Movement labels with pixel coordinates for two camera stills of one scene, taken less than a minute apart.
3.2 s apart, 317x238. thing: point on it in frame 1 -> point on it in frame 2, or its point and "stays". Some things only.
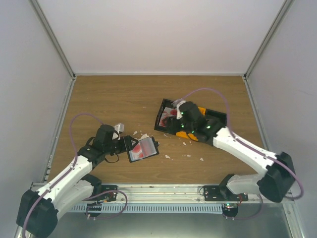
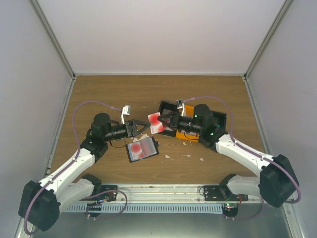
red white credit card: (136, 153) stays
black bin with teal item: (215, 121) stays
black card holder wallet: (138, 150) stays
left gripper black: (126, 145) -> (129, 124)
